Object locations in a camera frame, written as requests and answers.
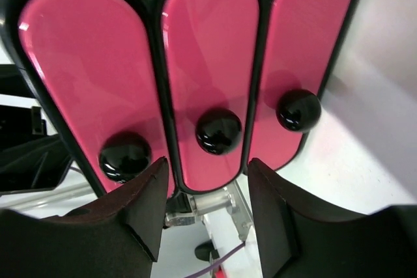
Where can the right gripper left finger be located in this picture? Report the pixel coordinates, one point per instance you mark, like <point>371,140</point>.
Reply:
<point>117,235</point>

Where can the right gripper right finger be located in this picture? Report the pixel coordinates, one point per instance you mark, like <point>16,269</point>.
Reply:
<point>301,235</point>

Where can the black drawer cabinet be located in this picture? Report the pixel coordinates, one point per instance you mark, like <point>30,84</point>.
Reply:
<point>126,155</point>

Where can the pink bottom drawer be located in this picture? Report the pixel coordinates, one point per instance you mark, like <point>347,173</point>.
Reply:
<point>93,57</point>

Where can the pink drawer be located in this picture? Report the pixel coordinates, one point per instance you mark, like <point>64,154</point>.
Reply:
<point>301,37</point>
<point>93,57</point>
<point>209,50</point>

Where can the pink middle drawer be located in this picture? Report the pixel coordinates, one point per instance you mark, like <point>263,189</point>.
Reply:
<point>209,50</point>

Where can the pink top drawer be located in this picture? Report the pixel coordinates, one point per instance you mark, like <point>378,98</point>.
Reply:
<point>301,37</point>

